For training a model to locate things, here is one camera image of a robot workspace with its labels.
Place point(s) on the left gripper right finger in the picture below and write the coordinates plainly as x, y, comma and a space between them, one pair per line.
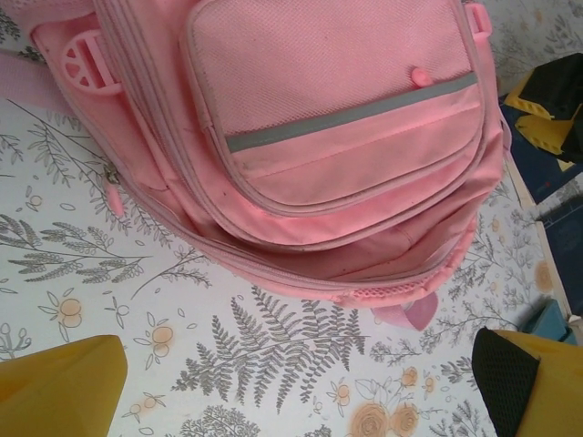
546, 391

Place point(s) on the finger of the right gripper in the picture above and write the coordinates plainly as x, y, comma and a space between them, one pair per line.
530, 102
544, 132

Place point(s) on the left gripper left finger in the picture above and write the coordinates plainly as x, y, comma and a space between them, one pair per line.
54, 396

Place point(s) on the small teal wallet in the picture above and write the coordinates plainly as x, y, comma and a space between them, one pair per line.
544, 323

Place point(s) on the pink backpack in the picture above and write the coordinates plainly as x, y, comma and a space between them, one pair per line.
319, 136

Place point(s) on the floral tablecloth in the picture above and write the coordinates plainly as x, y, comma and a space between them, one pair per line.
273, 364

